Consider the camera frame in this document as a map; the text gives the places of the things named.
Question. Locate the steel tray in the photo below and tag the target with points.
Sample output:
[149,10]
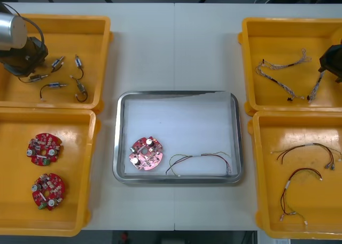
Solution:
[117,147]

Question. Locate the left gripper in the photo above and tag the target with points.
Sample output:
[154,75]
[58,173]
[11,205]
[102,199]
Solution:
[24,62]

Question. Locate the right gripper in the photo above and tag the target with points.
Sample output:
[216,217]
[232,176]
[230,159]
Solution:
[334,59]

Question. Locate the yellow-orange plastic bin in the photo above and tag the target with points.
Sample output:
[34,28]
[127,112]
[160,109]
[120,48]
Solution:
[280,40]
[66,40]
[77,161]
[294,126]

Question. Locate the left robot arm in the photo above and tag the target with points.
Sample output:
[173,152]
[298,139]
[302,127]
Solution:
[10,30]

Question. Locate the small metal solenoid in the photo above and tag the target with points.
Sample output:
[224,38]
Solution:
[78,62]
[36,78]
[53,85]
[81,88]
[57,62]

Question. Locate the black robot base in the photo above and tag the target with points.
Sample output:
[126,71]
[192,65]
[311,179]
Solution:
[187,238]

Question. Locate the round red circuit board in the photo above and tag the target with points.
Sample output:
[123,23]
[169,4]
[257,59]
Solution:
[145,158]
[48,141]
[53,182]

